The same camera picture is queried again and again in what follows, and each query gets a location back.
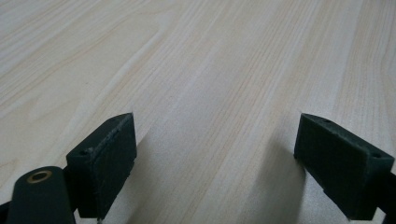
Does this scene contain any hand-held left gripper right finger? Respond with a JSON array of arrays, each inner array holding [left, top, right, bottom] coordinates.
[[293, 113, 395, 221]]

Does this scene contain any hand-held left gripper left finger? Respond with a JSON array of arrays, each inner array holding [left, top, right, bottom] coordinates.
[[65, 112, 138, 219]]

